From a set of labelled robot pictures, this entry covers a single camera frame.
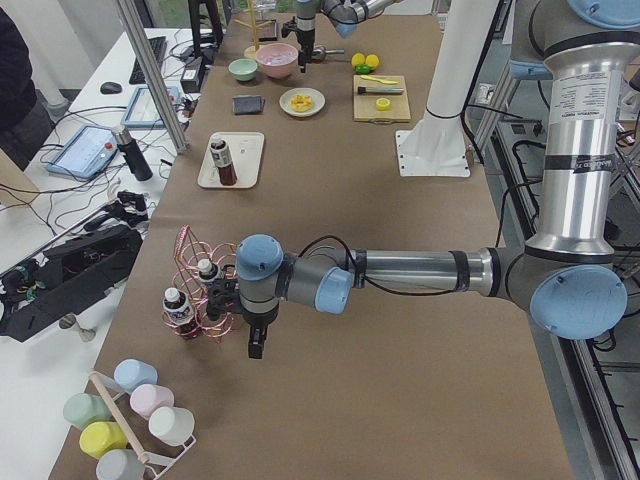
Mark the yellow twisted donut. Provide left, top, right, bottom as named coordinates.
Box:
left=289, top=94, right=314, bottom=113

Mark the pink bowl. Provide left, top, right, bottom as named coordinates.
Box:
left=256, top=43, right=298, bottom=79

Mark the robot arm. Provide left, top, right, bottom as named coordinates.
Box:
left=282, top=0, right=396, bottom=73

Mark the bottle in rack rear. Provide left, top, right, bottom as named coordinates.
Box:
left=197, top=258, right=223, bottom=287

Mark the pink cup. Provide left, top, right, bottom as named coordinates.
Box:
left=129, top=384, right=175, bottom=420

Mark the blue teach pendant rear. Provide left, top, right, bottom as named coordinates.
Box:
left=121, top=86, right=164, bottom=129

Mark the black power adapter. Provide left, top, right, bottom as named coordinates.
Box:
left=180, top=57, right=206, bottom=94

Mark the copper wire bottle rack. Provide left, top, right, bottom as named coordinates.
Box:
left=163, top=225, right=237, bottom=342

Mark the black equipment case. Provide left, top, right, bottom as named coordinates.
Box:
left=1, top=225, right=142, bottom=342

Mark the wooden mug tree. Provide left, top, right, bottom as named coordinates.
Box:
left=235, top=0, right=276, bottom=60

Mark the black thermos bottle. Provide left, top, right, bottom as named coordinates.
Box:
left=111, top=124, right=153, bottom=181

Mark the green bowl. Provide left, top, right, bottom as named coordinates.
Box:
left=228, top=58, right=258, bottom=82

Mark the white wire cup rack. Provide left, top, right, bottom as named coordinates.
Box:
left=88, top=370, right=197, bottom=479

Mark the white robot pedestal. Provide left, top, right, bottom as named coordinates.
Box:
left=396, top=0, right=501, bottom=178

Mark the dark red drink bottle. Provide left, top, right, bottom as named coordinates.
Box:
left=209, top=133, right=237, bottom=186

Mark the green cup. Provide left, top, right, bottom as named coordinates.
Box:
left=63, top=393, right=111, bottom=430

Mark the bottle in rack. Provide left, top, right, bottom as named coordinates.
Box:
left=197, top=258, right=223, bottom=287
left=163, top=287, right=197, bottom=336

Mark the cream plastic tray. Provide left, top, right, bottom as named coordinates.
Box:
left=197, top=132, right=265, bottom=189

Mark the grey black tube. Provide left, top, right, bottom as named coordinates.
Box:
left=356, top=86, right=405, bottom=95

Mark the black keyboard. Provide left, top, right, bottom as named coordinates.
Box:
left=128, top=35, right=168, bottom=85

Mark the black computer mouse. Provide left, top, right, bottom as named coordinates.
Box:
left=100, top=81, right=123, bottom=95

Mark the white cup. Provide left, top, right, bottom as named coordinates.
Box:
left=148, top=406, right=195, bottom=446

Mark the bottle in rack front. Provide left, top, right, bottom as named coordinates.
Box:
left=163, top=287, right=197, bottom=336

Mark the yellow plastic knife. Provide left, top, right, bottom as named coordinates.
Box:
left=360, top=75, right=399, bottom=85

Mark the white round plate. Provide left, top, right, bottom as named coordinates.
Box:
left=279, top=87, right=325, bottom=118

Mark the metal scoop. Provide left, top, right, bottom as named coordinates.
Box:
left=311, top=45, right=345, bottom=63

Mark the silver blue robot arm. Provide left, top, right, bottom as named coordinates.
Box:
left=236, top=1, right=639, bottom=358

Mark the blue teach pendant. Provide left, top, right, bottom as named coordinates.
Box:
left=121, top=86, right=164, bottom=129
left=46, top=125, right=117, bottom=181

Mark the grey folded cloth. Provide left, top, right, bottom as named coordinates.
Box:
left=232, top=95, right=265, bottom=115

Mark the wooden cutting board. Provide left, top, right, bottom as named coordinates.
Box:
left=353, top=75, right=411, bottom=123

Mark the blue cup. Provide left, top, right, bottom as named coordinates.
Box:
left=114, top=358, right=158, bottom=393

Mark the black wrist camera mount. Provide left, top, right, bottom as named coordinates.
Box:
left=206, top=279, right=242, bottom=321

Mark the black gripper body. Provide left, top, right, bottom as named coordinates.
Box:
left=242, top=305, right=279, bottom=340
left=295, top=17, right=315, bottom=52

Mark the aluminium frame post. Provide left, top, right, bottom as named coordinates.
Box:
left=115, top=0, right=188, bottom=154

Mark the grey cup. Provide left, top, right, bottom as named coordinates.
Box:
left=96, top=449, right=145, bottom=480

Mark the dark wooden box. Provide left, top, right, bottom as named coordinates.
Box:
left=257, top=19, right=278, bottom=42

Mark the yellow cup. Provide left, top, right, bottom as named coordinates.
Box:
left=79, top=421, right=128, bottom=460

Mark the yellow lemon half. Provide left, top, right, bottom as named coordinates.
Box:
left=375, top=98, right=391, bottom=111

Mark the blue teach pendant front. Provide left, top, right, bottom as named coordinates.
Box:
left=46, top=125, right=117, bottom=181

